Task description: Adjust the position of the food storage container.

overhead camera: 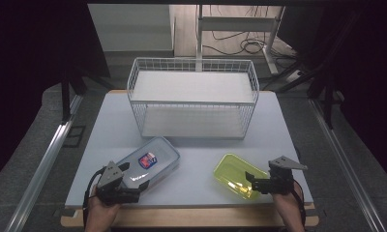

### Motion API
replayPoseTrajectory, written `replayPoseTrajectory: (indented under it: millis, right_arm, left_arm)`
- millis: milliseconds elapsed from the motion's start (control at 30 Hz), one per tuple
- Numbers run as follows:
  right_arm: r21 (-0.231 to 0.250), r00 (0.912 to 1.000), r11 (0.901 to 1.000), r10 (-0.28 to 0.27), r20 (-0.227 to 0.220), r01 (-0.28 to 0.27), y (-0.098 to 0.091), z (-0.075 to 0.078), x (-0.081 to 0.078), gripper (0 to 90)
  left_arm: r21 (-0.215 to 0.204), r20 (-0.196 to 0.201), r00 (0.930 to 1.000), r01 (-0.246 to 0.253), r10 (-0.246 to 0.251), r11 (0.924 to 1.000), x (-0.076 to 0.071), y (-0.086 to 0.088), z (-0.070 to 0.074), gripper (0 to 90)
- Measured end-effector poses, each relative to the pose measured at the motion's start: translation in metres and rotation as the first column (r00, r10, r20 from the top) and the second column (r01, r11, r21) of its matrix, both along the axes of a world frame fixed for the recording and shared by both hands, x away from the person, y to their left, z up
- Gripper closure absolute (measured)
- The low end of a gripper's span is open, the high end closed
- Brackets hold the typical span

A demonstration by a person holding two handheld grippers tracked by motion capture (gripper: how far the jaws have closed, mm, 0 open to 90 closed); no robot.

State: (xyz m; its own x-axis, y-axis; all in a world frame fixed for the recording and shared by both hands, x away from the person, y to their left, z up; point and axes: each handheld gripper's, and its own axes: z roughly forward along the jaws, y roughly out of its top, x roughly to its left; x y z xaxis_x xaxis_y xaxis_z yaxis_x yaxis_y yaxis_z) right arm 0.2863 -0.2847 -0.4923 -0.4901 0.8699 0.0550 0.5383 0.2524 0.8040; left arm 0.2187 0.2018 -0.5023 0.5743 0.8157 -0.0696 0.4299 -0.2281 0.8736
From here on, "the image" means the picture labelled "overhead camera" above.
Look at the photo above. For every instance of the yellow-green plastic container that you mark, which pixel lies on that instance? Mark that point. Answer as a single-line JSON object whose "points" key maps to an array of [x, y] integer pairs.
{"points": [[231, 170]]}

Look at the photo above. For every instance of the person's left hand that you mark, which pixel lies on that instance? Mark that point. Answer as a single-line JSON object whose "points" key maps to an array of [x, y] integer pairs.
{"points": [[101, 209]]}

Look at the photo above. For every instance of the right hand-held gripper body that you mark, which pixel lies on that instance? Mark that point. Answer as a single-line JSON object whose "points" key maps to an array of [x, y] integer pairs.
{"points": [[280, 180]]}

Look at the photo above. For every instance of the white power strip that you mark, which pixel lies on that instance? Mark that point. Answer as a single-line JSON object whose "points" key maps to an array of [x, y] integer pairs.
{"points": [[293, 75]]}

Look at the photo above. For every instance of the white cabinet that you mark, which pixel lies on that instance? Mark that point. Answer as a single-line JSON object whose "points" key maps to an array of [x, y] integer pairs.
{"points": [[133, 27]]}

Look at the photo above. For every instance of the white metal desk frame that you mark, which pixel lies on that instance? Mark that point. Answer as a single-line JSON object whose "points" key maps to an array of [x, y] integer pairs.
{"points": [[236, 24]]}

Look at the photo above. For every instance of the person's right hand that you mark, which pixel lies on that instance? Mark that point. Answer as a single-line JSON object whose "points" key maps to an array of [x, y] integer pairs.
{"points": [[286, 201]]}

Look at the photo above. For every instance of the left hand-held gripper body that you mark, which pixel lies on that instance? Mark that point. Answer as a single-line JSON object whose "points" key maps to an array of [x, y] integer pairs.
{"points": [[112, 175]]}

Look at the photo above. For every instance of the aluminium rail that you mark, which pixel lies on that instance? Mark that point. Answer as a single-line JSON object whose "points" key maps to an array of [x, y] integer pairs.
{"points": [[43, 167], [346, 164]]}

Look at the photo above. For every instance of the wooden board under table top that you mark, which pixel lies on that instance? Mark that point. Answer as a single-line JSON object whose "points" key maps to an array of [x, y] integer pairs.
{"points": [[188, 216]]}

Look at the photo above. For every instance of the black metal stand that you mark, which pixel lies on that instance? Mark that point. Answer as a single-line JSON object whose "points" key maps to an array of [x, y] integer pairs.
{"points": [[65, 96], [327, 96]]}

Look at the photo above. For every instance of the clear lidded storage container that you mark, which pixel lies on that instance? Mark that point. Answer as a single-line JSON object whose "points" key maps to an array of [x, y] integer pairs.
{"points": [[164, 154]]}

